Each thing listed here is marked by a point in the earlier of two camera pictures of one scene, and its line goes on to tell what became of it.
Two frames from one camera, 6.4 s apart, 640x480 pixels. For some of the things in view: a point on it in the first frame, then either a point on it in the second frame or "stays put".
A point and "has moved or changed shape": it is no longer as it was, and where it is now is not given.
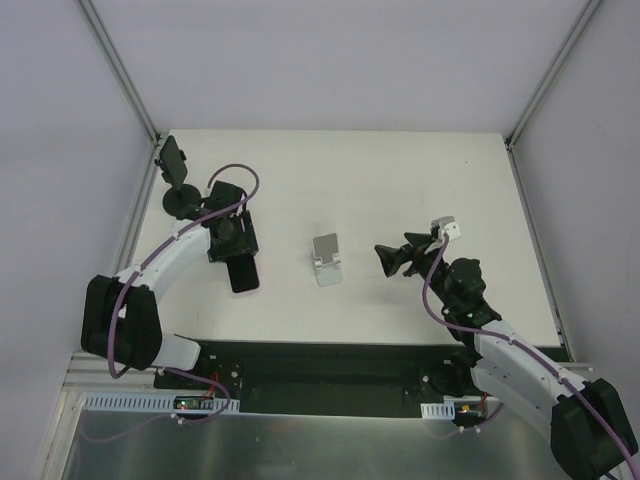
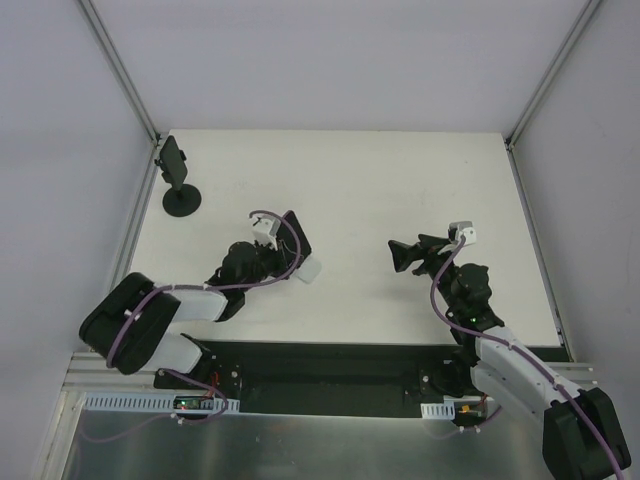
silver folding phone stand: [328, 261] -> [309, 270]
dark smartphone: [242, 272] has moved or changed shape
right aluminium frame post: [551, 72] stays put
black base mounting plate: [316, 378] stays put
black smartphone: [173, 163] stays put
